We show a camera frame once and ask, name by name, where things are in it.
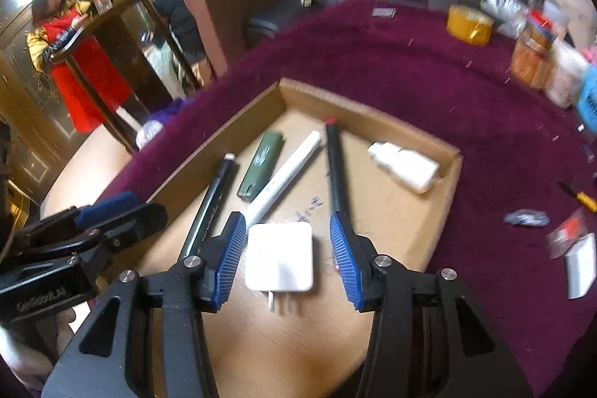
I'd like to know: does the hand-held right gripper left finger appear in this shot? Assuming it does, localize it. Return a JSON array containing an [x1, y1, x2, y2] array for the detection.
[[41, 211, 248, 398]]

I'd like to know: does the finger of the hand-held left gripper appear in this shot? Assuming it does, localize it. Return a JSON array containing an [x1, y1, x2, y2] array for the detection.
[[19, 191, 169, 250], [0, 232, 136, 273]]

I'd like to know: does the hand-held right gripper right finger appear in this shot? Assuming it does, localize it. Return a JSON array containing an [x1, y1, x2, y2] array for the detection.
[[329, 211, 535, 398]]

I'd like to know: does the black marker white cap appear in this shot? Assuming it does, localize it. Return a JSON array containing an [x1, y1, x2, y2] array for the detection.
[[177, 153, 240, 263]]

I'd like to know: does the black marker red cap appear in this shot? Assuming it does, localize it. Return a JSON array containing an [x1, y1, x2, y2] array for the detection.
[[324, 117, 357, 235]]

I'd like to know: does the brown cardboard box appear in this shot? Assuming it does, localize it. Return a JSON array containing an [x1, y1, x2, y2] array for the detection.
[[93, 77, 463, 398]]

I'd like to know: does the white cylindrical tube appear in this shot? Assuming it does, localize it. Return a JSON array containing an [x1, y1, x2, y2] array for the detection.
[[243, 130, 323, 227]]

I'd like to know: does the dark green lighter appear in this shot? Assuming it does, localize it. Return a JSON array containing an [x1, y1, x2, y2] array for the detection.
[[236, 131, 286, 199]]

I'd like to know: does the small white dropper bottle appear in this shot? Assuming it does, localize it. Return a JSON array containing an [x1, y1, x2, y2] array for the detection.
[[368, 141, 441, 194]]

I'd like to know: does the purple fluffy cloth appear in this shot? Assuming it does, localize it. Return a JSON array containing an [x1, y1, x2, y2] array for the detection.
[[149, 97, 187, 123]]

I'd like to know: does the white plastic bag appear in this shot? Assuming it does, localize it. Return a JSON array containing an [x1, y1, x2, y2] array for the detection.
[[147, 44, 182, 100]]

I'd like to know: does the dark wooden table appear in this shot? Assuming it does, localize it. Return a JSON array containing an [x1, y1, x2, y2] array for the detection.
[[49, 0, 201, 151]]

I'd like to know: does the clear blue refill tube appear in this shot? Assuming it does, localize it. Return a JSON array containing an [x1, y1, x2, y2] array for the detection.
[[504, 208, 551, 228]]

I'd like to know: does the clear packet red insert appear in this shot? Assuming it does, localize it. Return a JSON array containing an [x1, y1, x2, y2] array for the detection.
[[547, 209, 591, 260]]

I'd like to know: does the brown upholstered chair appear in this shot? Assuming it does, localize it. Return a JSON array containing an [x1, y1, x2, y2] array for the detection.
[[182, 0, 309, 77]]

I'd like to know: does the large white charger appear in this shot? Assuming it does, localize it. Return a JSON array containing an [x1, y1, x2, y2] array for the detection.
[[563, 235, 597, 300]]

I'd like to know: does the black and yellow pen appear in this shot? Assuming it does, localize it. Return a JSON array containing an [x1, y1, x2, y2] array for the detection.
[[557, 180, 597, 213]]

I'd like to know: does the yellow tape roll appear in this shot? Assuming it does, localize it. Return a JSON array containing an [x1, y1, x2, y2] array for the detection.
[[446, 5, 495, 47]]

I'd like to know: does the white plastic jar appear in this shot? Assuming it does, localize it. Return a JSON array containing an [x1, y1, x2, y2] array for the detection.
[[543, 39, 588, 109]]

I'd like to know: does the clear jar blue label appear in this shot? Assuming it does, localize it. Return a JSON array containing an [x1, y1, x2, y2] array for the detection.
[[575, 48, 597, 128]]

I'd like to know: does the clear plastic bag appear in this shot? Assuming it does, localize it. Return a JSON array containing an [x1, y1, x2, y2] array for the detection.
[[480, 0, 532, 37]]

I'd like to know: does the small jar blue red lid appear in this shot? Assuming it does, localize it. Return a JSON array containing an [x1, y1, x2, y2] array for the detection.
[[525, 9, 560, 41]]

